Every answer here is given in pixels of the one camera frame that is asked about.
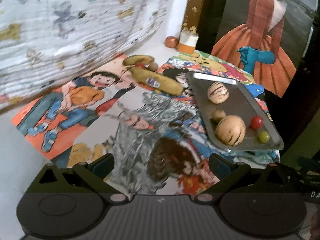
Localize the striped pepino melon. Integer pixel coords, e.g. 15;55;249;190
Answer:
207;82;229;104
216;115;246;146

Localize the green grape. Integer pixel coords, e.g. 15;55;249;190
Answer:
259;131;270;144

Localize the brown kiwi fruit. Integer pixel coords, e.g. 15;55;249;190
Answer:
212;109;226;123

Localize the red cherry tomato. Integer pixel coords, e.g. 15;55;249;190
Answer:
250;115;264;130

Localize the large yellow stickered banana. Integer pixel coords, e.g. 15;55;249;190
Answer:
129;67;184;96

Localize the small dark spotted banana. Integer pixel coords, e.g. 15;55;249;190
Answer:
122;55;155;66

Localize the metal tray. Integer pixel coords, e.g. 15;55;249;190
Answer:
186;72;284;152

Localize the colourful cartoon drawing mat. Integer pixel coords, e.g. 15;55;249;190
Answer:
12;52;279;196

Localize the small beige round fruit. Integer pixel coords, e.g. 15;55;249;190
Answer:
148;62;159;72

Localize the orange white flower jar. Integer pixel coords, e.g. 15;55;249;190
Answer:
176;31;199;54

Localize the yellow flower sprig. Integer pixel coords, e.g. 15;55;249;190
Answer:
182;7;199;35

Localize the white cartoon printed cloth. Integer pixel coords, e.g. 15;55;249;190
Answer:
1;0;168;109

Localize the painting of orange dress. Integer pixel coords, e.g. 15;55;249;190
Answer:
212;0;319;97

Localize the brown wooden post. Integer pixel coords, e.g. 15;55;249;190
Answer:
183;0;209;38

